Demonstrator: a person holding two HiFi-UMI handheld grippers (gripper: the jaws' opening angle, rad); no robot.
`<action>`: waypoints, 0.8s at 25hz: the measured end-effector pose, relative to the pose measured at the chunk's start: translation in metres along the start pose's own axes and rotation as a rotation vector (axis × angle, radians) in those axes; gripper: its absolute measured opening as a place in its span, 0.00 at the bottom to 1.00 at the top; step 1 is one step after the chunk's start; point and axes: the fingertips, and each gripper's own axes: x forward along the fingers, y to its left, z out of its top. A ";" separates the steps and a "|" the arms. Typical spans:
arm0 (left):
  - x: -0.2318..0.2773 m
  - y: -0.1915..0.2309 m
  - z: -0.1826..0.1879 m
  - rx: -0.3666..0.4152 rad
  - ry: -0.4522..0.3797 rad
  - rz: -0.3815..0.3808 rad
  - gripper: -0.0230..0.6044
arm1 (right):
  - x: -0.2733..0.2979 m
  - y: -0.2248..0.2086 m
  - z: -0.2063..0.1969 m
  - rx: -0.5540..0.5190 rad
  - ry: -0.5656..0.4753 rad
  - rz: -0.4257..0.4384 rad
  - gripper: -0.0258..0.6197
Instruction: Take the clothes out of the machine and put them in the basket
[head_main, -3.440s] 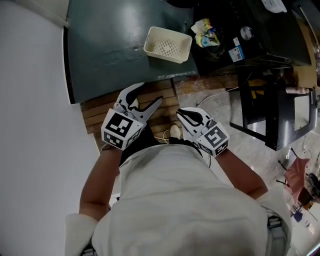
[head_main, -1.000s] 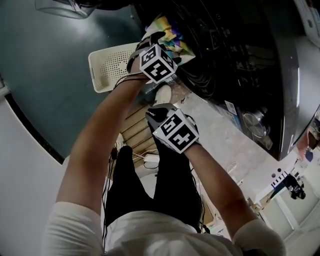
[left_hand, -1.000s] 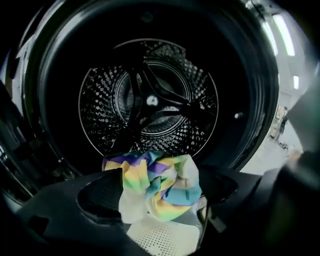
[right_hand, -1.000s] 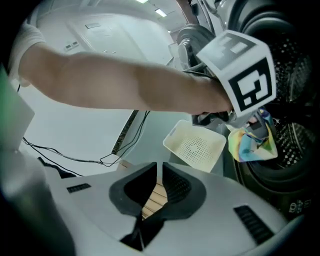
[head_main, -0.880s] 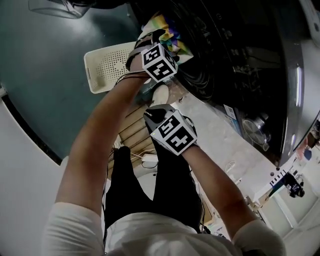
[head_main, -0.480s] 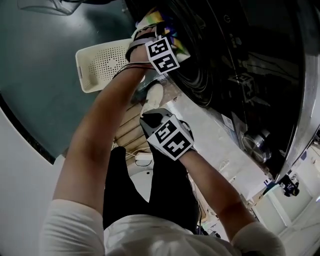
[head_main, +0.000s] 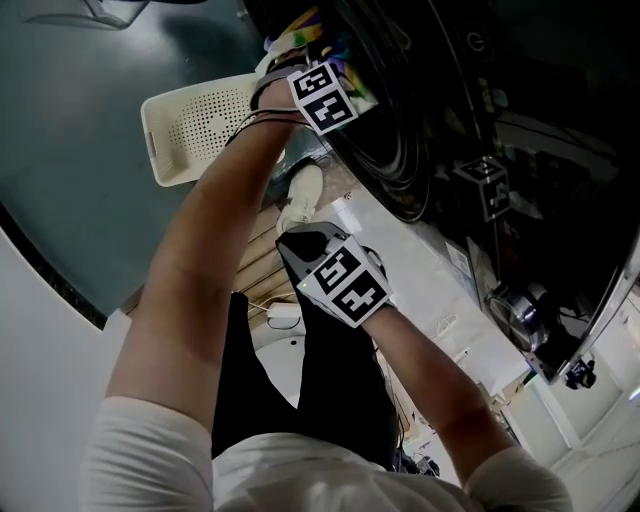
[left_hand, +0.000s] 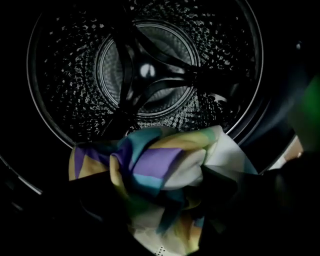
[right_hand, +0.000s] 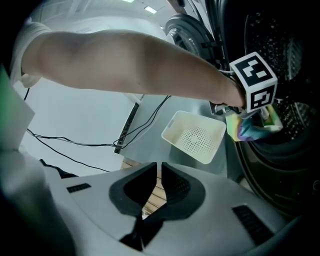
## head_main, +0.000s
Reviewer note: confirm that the colourful patterned clothes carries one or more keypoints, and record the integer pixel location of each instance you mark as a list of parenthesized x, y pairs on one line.
[(306, 27)]

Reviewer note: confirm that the clear plastic container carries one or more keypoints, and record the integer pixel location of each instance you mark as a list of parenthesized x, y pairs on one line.
[(85, 12)]

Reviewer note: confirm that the white power adapter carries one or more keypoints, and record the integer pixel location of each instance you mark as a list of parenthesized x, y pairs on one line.
[(283, 312)]

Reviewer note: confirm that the person's white shirt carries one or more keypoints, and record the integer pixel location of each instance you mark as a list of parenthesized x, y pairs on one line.
[(300, 480)]

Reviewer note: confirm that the person's right forearm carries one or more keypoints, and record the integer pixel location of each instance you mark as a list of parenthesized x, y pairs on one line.
[(425, 370)]

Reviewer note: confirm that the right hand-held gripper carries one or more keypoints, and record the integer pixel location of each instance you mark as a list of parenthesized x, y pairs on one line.
[(345, 287)]

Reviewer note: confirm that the person's white shoe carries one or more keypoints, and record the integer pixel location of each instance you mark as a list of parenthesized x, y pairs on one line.
[(304, 192)]

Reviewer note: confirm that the small black blue device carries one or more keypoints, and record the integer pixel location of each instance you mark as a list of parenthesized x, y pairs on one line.
[(580, 372)]

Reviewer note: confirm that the wooden slatted platform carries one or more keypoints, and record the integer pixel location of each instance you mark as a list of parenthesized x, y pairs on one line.
[(260, 260)]

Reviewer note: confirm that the person's black trousers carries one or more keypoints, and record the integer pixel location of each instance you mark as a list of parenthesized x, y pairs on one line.
[(340, 380)]

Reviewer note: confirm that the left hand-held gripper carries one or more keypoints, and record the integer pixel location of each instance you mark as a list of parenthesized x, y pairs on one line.
[(324, 100)]

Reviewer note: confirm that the white perforated plastic basket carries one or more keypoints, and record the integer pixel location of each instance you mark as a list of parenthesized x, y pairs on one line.
[(200, 125)]

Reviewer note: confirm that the person's left forearm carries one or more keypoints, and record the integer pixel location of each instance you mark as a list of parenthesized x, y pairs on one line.
[(210, 220)]

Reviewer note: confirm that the black front-loading washing machine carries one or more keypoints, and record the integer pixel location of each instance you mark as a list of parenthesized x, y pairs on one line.
[(525, 125)]

